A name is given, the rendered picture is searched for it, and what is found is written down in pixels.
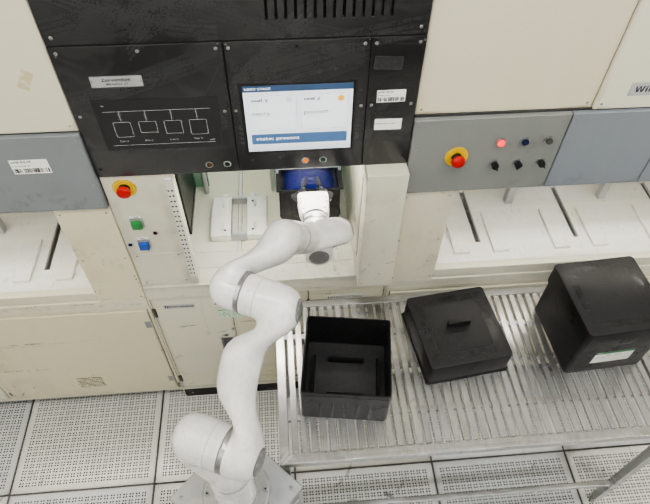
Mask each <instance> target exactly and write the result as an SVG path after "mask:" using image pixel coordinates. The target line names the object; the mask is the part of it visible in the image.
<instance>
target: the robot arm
mask: <svg viewBox="0 0 650 504"><path fill-rule="evenodd" d="M316 184H317V191H311V192H306V182H305V178H303V181H301V188H300V189H299V190H298V191H297V192H296V193H294V194H292V195H291V198H292V199H293V200H294V201H295V202H296V203H297V204H298V211H299V216H300V219H301V221H302V222H300V221H295V220H290V219H278V220H275V221H274V222H272V223H271V224H270V225H269V226H268V227H267V229H266V230H265V232H264V234H263V235H262V237H261V239H260V240H259V242H258V243H257V244H256V245H255V246H254V247H253V248H252V249H251V250H250V251H248V252H247V253H246V254H244V255H242V256H241V257H238V258H236V259H234V260H232V261H230V262H228V263H226V264H225V265H223V266H222V267H221V268H219V269H218V270H217V271H216V272H215V274H214V275H213V277H212V279H211V280H210V284H209V293H210V296H211V298H212V300H213V301H214V302H215V303H216V304H217V305H218V306H220V307H222V308H224V309H227V310H229V311H232V312H235V313H238V314H241V315H244V316H247V317H250V318H253V319H255V321H256V326H255V328H254V329H252V330H251V331H248V332H246V333H244V334H241V335H239V336H237V337H235V338H233V339H232V340H231V341H230V342H229V343H228V344H227V345H226V346H225V348H224V350H223V353H222V356H221V360H220V365H219V369H218V375H217V393H218V397H219V399H220V402H221V404H222V405H223V407H224V409H225V410H226V412H227V413H228V415H229V417H230V419H231V421H232V424H231V423H229V422H226V421H223V420H221V419H218V418H216V417H213V416H210V415H207V414H203V413H191V414H188V415H186V416H184V417H183V418H182V419H181V420H180V421H179V422H178V423H177V424H176V426H175V428H174V431H173V433H172V448H173V451H174V454H175V455H176V457H177V458H178V460H179V461H180V462H181V463H182V464H184V465H185V466H186V467H187V468H189V469H190V470H191V471H193V472H194V473H196V474H197V475H199V476H200V477H202V478H203V479H205V480H206V481H207V483H206V485H205V489H204V503H205V504H267V500H268V496H269V485H268V480H267V478H266V475H265V474H264V472H263V471H262V469H261V468H262V466H263V463H264V461H265V453H266V449H265V440H264V435H263V431H262V427H261V423H260V419H259V415H258V411H257V387H258V382H259V377H260V373H261V369H262V365H263V361H264V358H265V355H266V353H267V351H268V349H269V348H270V347H271V345H272V344H273V343H275V342H276V341H277V340H279V339H280V338H282V337H283V336H284V335H286V334H288V333H289V332H290V331H292V330H293V329H294V328H295V327H296V326H297V324H298V323H299V321H300V319H301V316H302V314H303V303H302V299H301V297H300V295H299V293H298V292H297V291H296V290H295V289H293V288H292V287H290V286H288V285H286V284H283V283H281V282H278V281H275V280H272V279H268V278H265V277H262V276H259V275H256V274H257V273H259V272H261V271H264V270H267V269H270V268H273V267H275V266H278V265H280V264H283V263H284V262H286V261H288V260H289V259H291V258H292V257H293V255H301V254H305V258H306V260H307V261H308V262H309V263H311V264H314V265H322V264H326V263H328V262H329V261H330V260H331V259H332V257H333V248H335V247H337V246H341V245H344V244H347V243H349V242H351V241H352V239H353V237H354V230H353V227H352V224H351V223H350V222H349V221H348V220H346V219H344V218H341V217H330V218H329V201H330V200H331V198H332V197H333V192H331V191H328V190H327V189H325V188H324V187H323V186H322V185H321V180H319V177H316Z"/></svg>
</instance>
